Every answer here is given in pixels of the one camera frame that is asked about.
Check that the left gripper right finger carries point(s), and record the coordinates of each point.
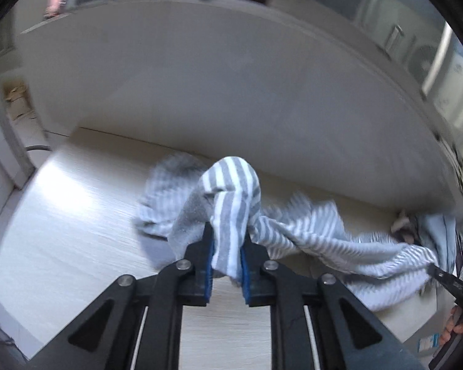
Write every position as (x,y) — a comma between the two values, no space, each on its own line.
(315,323)

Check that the person's right hand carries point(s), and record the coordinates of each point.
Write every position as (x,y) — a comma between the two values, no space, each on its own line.
(451,326)

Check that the blue white label sticker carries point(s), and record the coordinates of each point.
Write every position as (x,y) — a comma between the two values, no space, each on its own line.
(428,343)

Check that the pile of clothes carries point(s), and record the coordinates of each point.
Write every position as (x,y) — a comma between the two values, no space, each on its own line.
(407,227)

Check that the light blue folded garment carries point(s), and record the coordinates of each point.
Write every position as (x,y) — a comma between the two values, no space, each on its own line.
(438,232)

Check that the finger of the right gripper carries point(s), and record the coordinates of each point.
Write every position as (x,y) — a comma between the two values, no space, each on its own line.
(451,283)

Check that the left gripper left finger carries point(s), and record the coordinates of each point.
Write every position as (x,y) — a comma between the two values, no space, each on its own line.
(136,323)

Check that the grey white striped pants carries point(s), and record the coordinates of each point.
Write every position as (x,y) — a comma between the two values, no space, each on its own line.
(182,195)

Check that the outdoor air conditioner unit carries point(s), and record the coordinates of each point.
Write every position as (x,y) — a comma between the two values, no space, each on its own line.
(438,69)

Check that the cardboard scraps on floor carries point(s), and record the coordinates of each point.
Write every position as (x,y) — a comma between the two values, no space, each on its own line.
(17,102)

